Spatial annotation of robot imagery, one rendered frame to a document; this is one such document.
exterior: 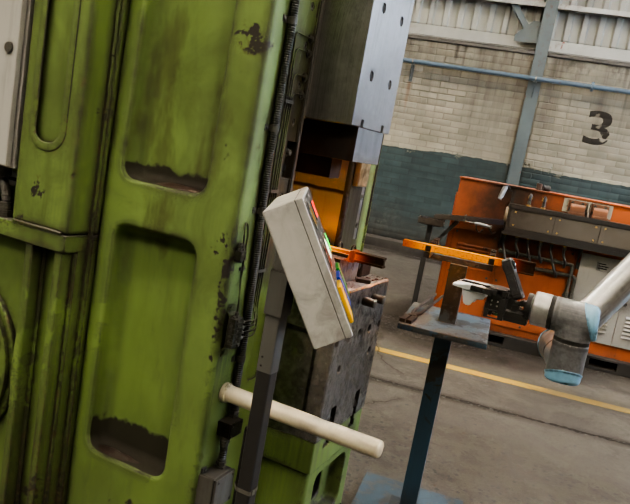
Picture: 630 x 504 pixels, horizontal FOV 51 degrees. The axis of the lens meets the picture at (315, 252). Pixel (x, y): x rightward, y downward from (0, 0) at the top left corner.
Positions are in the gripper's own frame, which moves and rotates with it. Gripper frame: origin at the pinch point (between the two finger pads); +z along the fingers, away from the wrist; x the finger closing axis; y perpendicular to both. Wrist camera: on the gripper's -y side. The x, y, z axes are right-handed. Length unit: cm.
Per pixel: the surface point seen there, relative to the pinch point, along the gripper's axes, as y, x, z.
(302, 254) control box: -10, -73, 15
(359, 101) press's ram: -43, -15, 33
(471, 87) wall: -140, 729, 189
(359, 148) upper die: -30.9, -9.1, 33.0
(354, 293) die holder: 9.5, -7.7, 27.0
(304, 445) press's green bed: 55, -16, 30
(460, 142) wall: -66, 730, 189
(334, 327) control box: 3, -69, 7
